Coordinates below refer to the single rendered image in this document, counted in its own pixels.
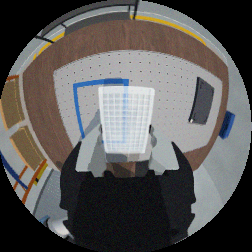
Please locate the blue tape outline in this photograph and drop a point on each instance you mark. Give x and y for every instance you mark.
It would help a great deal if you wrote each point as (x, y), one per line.
(125, 82)

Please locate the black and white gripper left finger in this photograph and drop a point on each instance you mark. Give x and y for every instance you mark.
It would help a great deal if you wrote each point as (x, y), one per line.
(87, 160)

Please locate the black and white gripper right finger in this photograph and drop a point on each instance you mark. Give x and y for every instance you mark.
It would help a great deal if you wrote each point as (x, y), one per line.
(167, 159)

